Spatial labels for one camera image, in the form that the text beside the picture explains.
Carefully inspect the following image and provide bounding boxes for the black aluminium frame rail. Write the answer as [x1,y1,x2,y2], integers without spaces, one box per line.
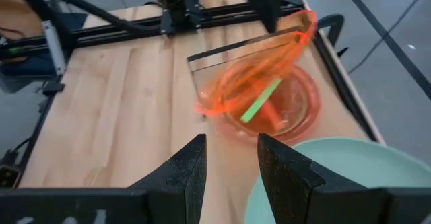
[0,0,306,62]

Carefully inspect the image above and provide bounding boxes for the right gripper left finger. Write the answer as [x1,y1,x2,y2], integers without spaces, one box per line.
[0,133,207,224]

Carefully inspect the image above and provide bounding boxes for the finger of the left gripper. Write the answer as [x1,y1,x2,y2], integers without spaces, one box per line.
[235,0,290,34]

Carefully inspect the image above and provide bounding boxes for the black curved handle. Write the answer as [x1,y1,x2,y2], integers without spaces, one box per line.
[316,13,346,59]

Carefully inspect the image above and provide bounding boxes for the wooden shelf black frame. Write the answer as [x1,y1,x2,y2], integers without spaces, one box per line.
[187,24,324,144]

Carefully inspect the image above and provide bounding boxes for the black table clamp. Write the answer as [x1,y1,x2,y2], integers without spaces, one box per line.
[42,81,65,96]

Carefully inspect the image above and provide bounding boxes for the black diagonal frame strut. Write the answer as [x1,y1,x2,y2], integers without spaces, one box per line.
[6,0,162,38]

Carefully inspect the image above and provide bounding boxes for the pale green plate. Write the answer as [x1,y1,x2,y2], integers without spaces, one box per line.
[244,136,431,224]

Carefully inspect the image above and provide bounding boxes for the pink transparent plate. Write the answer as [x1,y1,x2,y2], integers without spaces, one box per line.
[194,9,319,118]
[215,64,321,146]

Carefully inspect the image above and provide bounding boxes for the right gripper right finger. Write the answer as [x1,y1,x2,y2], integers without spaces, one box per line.
[257,133,431,224]

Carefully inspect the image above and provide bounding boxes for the silver metal bracket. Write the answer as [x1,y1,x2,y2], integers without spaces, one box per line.
[42,20,67,76]

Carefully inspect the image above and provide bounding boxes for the black power box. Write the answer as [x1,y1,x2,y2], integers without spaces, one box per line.
[0,165,22,188]

